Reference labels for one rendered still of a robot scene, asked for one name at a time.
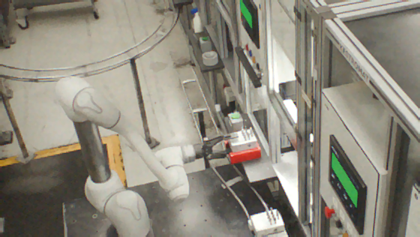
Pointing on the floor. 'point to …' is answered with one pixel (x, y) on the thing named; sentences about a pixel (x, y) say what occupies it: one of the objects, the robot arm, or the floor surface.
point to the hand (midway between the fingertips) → (233, 142)
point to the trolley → (40, 6)
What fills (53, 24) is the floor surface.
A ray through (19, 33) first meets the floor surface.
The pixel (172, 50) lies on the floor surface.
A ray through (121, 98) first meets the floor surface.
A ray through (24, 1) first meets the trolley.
